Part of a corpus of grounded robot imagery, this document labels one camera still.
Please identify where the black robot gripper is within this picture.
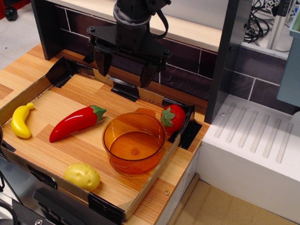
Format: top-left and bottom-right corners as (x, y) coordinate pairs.
(87, 18), (172, 88)

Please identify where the yellow toy banana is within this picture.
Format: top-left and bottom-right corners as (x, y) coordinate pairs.
(11, 102), (34, 138)

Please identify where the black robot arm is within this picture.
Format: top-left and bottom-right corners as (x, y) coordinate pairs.
(87, 0), (172, 88)

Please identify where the orange transparent plastic pot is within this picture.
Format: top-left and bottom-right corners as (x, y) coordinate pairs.
(102, 108), (166, 174)

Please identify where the red toy chili pepper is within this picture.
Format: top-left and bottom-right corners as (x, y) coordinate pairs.
(49, 105), (106, 143)

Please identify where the red toy strawberry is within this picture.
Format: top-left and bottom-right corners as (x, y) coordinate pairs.
(160, 104), (186, 134)

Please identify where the yellow toy potato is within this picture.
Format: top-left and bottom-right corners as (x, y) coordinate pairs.
(64, 163), (100, 191)

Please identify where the black caster wheel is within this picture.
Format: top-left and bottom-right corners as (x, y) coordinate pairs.
(4, 6), (18, 21)

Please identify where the white toy sink drainboard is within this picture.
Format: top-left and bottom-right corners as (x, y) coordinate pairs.
(197, 95), (300, 223)

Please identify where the black equipment at bottom left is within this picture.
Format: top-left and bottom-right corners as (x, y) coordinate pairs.
(0, 126), (99, 225)

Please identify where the grey-blue plastic bin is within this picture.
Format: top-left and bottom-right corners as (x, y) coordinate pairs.
(277, 9), (300, 107)

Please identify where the dark grey shelf frame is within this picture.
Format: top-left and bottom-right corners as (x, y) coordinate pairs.
(31, 0), (252, 123)

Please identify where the black cable bundle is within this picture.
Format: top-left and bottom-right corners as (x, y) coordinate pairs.
(243, 0), (282, 46)

